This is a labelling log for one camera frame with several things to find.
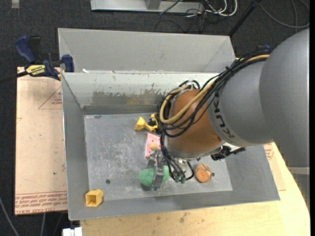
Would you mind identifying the pink block with holes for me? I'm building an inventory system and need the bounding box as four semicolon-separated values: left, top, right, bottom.
144;132;162;159

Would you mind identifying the grey metal bin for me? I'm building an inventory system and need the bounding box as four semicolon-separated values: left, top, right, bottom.
58;28;281;221

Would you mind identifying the yellow and black toy tool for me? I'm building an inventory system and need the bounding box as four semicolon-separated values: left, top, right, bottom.
133;113;158;133

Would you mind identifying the green foam ball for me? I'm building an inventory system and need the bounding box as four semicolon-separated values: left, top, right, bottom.
138;165;170;188

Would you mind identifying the orange wooden round block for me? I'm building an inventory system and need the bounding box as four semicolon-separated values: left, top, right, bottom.
194;163;213;183

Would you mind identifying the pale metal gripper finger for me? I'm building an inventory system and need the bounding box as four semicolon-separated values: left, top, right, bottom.
148;153;159;190
157;159;165;191

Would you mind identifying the brown cardboard board red print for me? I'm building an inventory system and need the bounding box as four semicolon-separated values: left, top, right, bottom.
14;66;68;216

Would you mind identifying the yellow square cup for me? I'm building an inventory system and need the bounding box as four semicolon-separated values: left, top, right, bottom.
85;188;104;207

